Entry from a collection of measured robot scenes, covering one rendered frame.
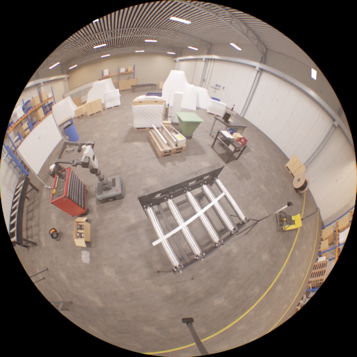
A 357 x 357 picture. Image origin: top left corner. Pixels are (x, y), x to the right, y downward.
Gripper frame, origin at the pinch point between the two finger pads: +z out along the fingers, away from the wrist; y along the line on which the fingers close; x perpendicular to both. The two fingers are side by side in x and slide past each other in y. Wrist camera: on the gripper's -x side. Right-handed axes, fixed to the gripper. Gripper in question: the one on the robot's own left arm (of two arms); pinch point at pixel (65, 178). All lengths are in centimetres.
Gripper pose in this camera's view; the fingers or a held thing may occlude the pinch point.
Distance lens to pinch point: 246.0
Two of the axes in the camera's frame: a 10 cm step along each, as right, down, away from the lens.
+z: 0.6, 5.1, 8.6
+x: 9.3, -3.5, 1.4
